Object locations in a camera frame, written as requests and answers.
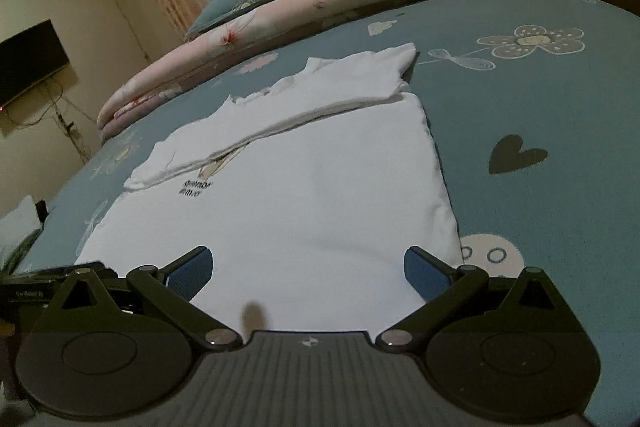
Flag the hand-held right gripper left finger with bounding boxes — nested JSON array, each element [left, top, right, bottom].
[[45, 246, 240, 350]]

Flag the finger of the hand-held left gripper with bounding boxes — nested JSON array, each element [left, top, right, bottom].
[[0, 281, 63, 307], [10, 261, 106, 280]]

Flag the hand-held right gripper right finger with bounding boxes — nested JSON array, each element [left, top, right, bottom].
[[376, 245, 576, 350]]

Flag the white printed t-shirt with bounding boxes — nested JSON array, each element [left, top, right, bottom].
[[75, 42, 464, 339]]

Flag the white flat object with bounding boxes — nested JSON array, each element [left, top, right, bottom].
[[0, 196, 44, 269]]

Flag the pink floral folded quilt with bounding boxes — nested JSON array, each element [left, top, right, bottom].
[[97, 0, 507, 144]]

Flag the black wall cables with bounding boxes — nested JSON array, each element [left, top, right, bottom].
[[0, 82, 97, 164]]

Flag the black wall television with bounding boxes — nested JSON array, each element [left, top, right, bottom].
[[0, 19, 70, 108]]

